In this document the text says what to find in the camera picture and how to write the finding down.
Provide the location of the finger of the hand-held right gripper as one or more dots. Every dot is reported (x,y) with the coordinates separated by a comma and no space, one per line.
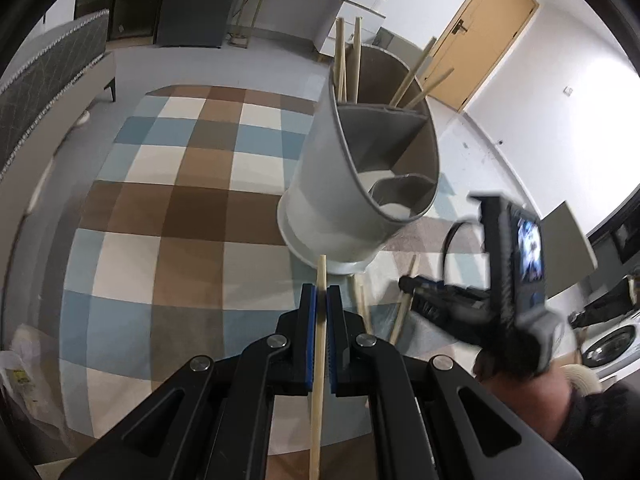
(450,317)
(440,290)

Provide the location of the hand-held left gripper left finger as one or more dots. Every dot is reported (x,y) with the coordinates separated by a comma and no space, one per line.
(309,340)

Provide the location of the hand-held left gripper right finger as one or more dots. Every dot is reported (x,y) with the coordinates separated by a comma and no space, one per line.
(332,340)

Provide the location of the wooden chopstick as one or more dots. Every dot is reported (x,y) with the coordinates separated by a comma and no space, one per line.
(320,280)
(415,72)
(361,305)
(430,87)
(340,60)
(406,295)
(356,60)

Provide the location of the grey white utensil holder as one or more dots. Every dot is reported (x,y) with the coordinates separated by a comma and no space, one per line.
(325,185)

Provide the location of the person's right forearm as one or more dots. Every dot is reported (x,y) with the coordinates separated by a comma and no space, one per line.
(600,435)

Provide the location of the person's right hand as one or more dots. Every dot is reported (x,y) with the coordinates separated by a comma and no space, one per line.
(525,400)

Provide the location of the black object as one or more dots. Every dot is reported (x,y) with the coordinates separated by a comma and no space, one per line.
(610,300)

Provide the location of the white washing machine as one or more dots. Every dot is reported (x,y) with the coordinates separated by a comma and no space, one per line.
(615,345)

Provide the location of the checked brown blue cloth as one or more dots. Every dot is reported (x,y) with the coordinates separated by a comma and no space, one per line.
(165,240)

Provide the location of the grey nightstand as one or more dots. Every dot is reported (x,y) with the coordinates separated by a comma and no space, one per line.
(395,42)

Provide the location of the light wooden door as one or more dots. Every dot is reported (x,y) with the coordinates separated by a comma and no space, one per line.
(490,25)

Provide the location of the clear plastic bag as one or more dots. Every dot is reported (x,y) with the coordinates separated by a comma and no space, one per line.
(30,400)

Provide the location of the white vanity desk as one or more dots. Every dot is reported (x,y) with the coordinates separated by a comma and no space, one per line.
(300,10)

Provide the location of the dark grey fridge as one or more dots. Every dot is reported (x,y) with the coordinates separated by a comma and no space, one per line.
(200,5)

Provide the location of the grey quilted mattress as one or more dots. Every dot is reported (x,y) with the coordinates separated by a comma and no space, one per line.
(50,70)

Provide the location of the dark glass cabinet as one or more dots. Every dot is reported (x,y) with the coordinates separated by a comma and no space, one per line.
(125,0)

